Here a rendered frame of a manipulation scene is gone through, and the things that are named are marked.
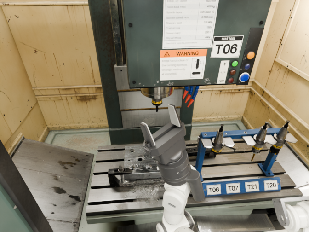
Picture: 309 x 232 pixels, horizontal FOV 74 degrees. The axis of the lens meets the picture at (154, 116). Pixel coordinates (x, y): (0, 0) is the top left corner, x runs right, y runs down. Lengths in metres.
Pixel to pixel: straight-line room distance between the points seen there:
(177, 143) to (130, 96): 1.00
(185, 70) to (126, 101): 0.84
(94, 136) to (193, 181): 1.65
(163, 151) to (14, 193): 0.30
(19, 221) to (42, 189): 1.21
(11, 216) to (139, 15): 0.55
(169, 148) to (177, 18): 0.38
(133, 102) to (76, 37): 0.68
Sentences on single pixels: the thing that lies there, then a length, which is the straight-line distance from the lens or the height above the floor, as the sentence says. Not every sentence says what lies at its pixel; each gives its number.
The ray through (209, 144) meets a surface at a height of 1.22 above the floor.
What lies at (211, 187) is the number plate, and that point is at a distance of 1.23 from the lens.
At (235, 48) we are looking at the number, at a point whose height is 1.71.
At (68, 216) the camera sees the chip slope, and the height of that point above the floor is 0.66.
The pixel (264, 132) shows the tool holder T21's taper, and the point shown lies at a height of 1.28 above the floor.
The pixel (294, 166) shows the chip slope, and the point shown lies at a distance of 1.73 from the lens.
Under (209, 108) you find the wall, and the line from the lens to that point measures 2.16.
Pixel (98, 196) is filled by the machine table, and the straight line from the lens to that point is 1.26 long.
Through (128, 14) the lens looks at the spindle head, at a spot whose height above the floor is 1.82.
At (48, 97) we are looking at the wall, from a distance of 2.09.
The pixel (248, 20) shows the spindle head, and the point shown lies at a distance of 0.75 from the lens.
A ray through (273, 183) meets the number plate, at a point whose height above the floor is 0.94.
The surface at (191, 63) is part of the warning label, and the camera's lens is 0.72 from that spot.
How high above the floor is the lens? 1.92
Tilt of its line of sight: 35 degrees down
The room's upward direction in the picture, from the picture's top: straight up
